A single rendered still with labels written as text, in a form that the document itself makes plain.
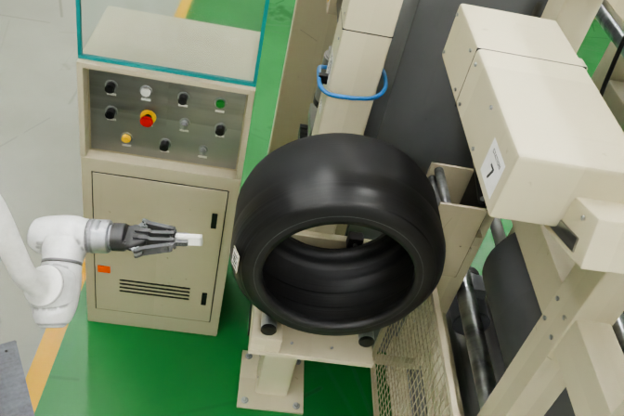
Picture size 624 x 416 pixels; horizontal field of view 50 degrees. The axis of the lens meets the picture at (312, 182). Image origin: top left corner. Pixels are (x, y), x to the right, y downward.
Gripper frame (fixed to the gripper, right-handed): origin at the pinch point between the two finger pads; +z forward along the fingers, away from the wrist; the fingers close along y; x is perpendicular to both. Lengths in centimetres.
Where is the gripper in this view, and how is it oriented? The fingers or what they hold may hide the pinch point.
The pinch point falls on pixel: (188, 240)
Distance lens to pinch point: 179.1
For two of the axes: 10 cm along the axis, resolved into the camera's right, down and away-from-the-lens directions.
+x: -0.5, 7.7, 6.4
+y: 0.0, -6.4, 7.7
